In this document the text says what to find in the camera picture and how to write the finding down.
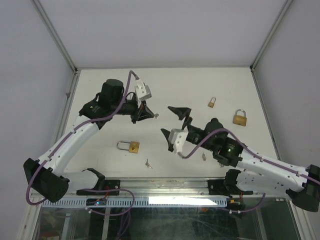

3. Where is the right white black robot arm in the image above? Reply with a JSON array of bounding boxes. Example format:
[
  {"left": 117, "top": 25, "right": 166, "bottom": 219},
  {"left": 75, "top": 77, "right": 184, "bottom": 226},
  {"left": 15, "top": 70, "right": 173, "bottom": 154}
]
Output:
[{"left": 161, "top": 106, "right": 320, "bottom": 212}]

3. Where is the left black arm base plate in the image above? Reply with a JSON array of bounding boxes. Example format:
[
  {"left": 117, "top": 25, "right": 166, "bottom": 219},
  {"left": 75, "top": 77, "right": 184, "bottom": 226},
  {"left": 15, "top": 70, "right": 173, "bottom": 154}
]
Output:
[{"left": 76, "top": 179, "right": 121, "bottom": 196}]

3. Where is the aluminium front rail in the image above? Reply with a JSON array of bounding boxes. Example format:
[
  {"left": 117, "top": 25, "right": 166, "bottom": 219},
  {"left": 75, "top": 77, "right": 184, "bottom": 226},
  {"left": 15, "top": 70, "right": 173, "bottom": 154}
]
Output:
[{"left": 31, "top": 176, "right": 300, "bottom": 200}]

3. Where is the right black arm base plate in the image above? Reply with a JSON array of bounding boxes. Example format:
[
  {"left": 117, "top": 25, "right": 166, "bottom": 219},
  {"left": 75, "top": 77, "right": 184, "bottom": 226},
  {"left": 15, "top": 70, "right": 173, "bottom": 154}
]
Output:
[{"left": 207, "top": 179, "right": 254, "bottom": 197}]

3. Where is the small brass padlock right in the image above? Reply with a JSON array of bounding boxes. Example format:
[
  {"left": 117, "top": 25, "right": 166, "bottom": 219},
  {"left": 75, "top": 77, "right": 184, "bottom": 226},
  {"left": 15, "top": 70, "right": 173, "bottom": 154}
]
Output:
[{"left": 207, "top": 97, "right": 216, "bottom": 108}]

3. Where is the slotted grey cable duct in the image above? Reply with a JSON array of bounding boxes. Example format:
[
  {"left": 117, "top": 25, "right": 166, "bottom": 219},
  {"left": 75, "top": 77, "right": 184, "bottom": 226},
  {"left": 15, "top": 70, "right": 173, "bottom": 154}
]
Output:
[{"left": 42, "top": 196, "right": 227, "bottom": 208}]

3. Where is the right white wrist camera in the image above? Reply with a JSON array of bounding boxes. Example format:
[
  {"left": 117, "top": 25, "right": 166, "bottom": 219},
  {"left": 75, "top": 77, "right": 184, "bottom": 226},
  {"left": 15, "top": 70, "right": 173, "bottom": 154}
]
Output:
[{"left": 168, "top": 128, "right": 189, "bottom": 154}]

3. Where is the large brass padlock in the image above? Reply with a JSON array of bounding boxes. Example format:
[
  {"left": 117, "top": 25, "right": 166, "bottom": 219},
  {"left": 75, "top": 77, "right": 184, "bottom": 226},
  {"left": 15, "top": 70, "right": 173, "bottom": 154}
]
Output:
[
  {"left": 116, "top": 141, "right": 140, "bottom": 154},
  {"left": 232, "top": 109, "right": 247, "bottom": 127}
]

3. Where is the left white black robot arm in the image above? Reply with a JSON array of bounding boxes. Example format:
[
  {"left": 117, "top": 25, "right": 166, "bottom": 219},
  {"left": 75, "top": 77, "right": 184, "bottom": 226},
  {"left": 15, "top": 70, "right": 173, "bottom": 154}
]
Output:
[{"left": 23, "top": 77, "right": 155, "bottom": 203}]

